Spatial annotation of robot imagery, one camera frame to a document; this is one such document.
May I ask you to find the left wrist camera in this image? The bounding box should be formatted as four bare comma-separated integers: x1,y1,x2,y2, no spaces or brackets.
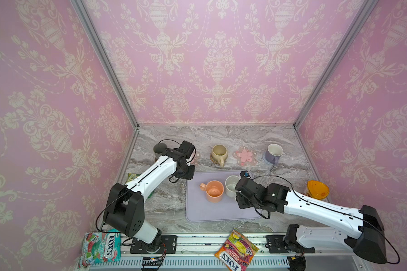
178,141,196,163

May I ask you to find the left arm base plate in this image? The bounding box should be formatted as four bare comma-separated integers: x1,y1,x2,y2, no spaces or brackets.
130,235,177,254

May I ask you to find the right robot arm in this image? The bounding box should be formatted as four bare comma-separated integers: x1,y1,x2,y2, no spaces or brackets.
235,172,387,264

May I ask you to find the peach pink mug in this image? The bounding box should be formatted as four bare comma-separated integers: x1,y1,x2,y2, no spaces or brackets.
200,180,225,203

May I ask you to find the aluminium front rail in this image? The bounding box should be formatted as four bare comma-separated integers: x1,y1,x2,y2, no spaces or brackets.
88,231,367,270

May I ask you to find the orange lidded jar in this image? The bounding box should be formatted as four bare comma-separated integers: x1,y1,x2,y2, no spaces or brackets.
307,180,330,200

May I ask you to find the white speckled mug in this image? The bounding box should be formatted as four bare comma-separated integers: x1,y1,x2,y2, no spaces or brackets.
225,176,240,198

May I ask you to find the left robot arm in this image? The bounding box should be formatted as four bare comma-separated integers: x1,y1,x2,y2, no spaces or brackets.
102,145,196,253

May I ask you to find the pink flower coaster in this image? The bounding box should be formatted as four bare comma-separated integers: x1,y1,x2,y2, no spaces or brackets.
191,152,200,166
232,147,257,167

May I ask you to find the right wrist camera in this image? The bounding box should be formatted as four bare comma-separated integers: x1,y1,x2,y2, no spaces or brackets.
239,171,253,179

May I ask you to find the beige yellow mug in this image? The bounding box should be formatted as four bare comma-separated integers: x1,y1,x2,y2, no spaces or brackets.
210,145,228,168

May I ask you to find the left aluminium corner post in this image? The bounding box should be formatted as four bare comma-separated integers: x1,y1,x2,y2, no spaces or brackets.
70,0,139,131

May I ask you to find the red Fox's candy bag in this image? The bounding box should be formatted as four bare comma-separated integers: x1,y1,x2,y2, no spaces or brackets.
214,228,259,271

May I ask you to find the lavender plastic tray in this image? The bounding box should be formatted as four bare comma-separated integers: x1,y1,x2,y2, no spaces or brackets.
185,170,260,222

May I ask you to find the lavender mug white inside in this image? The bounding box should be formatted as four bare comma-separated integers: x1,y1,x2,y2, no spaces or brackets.
263,143,284,166

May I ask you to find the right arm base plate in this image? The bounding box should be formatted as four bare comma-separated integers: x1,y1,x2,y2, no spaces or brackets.
265,235,315,254

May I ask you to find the aluminium corner post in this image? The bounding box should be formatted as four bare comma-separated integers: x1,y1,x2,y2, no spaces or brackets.
70,0,139,131
293,0,378,132

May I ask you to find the right aluminium corner post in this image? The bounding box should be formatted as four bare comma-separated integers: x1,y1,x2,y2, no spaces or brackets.
293,0,378,132

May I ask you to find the grey green mug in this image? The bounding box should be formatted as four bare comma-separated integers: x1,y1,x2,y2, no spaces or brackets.
153,142,167,161

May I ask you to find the yellow green Fox's candy bag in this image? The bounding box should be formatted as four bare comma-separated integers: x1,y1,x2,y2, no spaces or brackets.
125,173,155,200

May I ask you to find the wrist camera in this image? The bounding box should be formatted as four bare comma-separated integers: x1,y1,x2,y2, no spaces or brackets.
239,171,253,179
178,141,196,163

